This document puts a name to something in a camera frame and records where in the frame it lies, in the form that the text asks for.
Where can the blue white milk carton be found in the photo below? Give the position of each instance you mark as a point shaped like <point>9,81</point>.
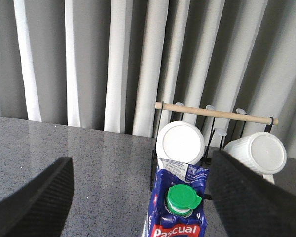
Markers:
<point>176,204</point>

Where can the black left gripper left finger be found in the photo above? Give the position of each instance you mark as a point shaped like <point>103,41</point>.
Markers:
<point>40,208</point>

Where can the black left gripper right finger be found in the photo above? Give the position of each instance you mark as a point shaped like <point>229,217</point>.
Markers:
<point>247,204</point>

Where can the grey curtain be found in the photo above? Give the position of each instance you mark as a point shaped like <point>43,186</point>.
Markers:
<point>102,64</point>

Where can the black mug rack wooden bar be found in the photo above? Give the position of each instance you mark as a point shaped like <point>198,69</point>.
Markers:
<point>207,112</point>

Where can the white smooth mug on rack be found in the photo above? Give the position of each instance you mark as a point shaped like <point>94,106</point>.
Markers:
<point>180,141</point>

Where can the white ribbed mug on rack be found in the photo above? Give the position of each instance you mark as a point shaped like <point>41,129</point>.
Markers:
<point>261,152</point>

